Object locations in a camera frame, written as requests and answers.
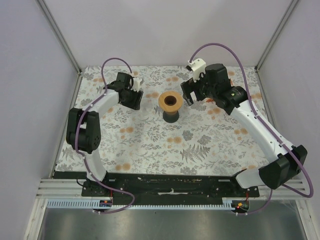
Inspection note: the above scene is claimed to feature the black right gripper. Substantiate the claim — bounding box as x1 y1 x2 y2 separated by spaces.
181 72 218 106

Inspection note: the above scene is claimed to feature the round wooden dripper base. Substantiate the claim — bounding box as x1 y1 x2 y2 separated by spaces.
158 91 183 113

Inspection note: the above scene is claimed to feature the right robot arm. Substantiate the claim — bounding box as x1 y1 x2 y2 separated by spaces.
180 59 308 197

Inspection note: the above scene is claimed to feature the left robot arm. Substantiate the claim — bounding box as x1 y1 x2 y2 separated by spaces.
66 77 143 197

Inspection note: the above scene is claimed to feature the dark carafe with red rim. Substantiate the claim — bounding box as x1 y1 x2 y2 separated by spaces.
162 111 180 124

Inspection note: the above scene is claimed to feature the floral patterned table mat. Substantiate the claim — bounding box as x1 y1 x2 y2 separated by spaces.
55 65 271 177

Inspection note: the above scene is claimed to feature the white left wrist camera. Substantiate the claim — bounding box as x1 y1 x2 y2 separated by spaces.
130 77 143 92

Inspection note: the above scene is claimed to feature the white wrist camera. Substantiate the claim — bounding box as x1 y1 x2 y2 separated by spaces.
186 58 207 82
130 77 143 92

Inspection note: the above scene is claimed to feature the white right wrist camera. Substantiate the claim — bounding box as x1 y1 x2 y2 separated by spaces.
186 58 207 82

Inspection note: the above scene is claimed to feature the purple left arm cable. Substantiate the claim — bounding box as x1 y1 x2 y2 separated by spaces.
74 57 136 215

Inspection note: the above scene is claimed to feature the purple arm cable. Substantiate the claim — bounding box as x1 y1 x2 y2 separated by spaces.
74 57 136 215
188 42 315 216

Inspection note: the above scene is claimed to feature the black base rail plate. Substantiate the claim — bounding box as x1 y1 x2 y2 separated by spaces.
81 173 260 205

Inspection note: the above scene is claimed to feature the aluminium frame post left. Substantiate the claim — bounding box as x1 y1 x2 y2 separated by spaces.
35 0 82 75

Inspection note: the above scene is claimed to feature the aluminium frame post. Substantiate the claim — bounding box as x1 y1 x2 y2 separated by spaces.
254 0 301 71
35 0 82 75

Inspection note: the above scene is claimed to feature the white slotted cable duct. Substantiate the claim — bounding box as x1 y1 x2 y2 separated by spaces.
46 198 245 210

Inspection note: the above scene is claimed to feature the aluminium frame post right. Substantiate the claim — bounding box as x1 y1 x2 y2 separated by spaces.
254 0 301 71

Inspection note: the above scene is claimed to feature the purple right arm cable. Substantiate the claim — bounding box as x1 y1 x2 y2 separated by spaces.
188 42 315 216

